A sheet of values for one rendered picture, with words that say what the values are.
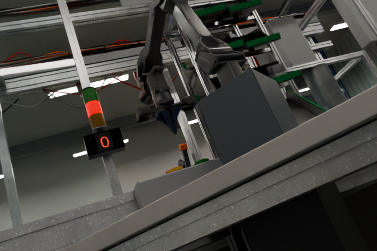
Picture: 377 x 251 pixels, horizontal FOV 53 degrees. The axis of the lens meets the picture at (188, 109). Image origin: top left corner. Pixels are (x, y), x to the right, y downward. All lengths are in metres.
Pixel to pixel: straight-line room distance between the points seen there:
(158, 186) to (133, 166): 11.27
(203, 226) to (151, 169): 11.58
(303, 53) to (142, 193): 1.77
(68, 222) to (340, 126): 0.65
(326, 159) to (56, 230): 0.62
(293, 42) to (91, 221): 1.85
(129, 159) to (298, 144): 11.77
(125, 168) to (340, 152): 11.71
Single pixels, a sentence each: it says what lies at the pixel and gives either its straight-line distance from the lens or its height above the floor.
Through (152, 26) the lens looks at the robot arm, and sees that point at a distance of 1.15.
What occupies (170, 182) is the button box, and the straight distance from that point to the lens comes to 0.87.
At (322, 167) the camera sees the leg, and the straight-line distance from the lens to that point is 0.49.
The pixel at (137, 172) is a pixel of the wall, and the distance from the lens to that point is 12.08.
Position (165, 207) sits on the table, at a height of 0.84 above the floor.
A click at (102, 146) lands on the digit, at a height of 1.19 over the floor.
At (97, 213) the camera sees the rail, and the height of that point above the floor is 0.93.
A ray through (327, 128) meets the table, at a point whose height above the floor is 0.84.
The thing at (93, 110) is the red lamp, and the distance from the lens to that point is 1.30.
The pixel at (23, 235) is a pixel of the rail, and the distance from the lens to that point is 0.92.
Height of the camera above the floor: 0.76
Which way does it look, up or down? 21 degrees up
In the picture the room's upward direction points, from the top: 22 degrees counter-clockwise
